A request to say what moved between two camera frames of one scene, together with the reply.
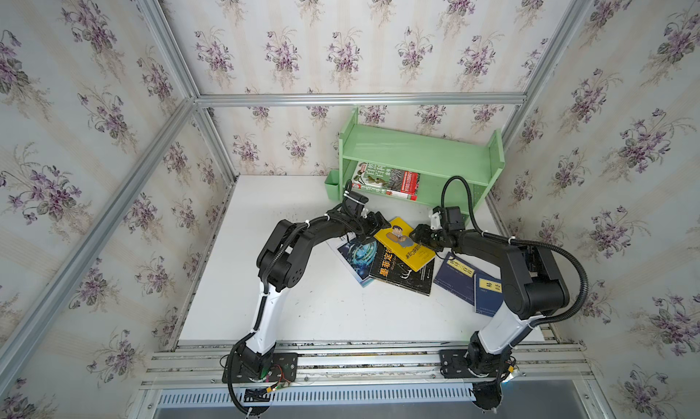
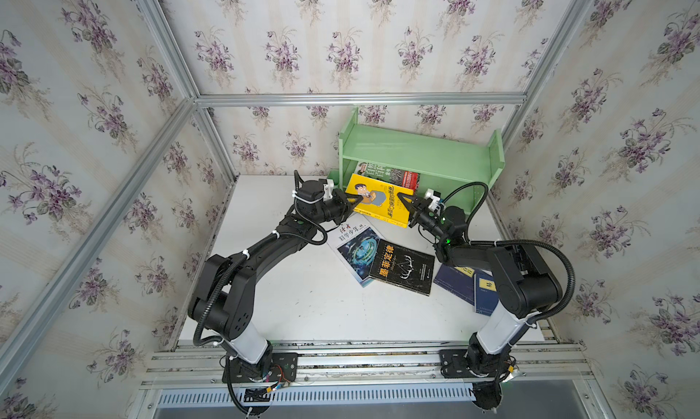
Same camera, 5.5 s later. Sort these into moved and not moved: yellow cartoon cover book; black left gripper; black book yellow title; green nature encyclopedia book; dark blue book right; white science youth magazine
Moved: yellow cartoon cover book; black left gripper
Not moved: black book yellow title; white science youth magazine; green nature encyclopedia book; dark blue book right
